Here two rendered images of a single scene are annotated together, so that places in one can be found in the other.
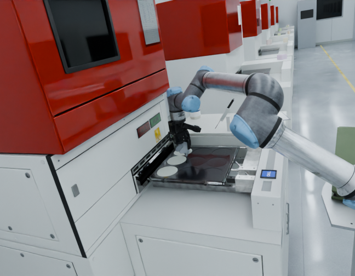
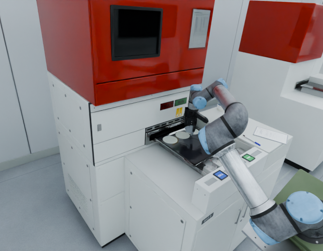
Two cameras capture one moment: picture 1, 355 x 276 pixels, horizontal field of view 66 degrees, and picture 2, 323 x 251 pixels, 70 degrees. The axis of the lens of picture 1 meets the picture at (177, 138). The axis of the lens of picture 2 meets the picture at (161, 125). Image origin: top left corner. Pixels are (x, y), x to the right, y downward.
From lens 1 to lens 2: 0.43 m
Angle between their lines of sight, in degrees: 22
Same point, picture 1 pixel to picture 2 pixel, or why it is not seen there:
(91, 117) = (121, 89)
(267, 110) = (223, 133)
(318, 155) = (242, 180)
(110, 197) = (123, 139)
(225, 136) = not seen: hidden behind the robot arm
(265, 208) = (200, 194)
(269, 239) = (193, 214)
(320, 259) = not seen: outside the picture
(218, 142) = not seen: hidden behind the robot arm
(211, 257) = (161, 204)
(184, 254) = (149, 194)
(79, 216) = (97, 142)
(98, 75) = (136, 64)
